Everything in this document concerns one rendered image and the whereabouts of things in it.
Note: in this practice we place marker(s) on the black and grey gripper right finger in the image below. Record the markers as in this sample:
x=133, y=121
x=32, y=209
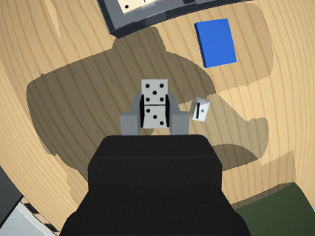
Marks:
x=176, y=120

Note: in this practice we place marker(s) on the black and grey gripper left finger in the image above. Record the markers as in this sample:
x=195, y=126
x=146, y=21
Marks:
x=132, y=121

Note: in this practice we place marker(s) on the blue flat rectangular block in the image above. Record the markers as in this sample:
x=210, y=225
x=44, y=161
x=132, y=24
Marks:
x=216, y=43

